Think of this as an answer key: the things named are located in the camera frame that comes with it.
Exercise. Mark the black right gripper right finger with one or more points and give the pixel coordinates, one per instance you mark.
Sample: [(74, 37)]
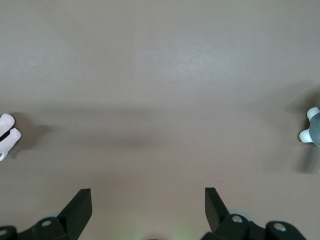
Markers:
[(217, 215)]

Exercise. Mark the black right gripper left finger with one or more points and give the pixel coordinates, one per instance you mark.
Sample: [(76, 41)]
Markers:
[(72, 215)]

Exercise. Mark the pink white dog plush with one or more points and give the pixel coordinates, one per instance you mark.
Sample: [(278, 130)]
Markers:
[(8, 135)]

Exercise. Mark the grey white husky plush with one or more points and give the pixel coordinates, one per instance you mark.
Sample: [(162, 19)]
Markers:
[(313, 130)]

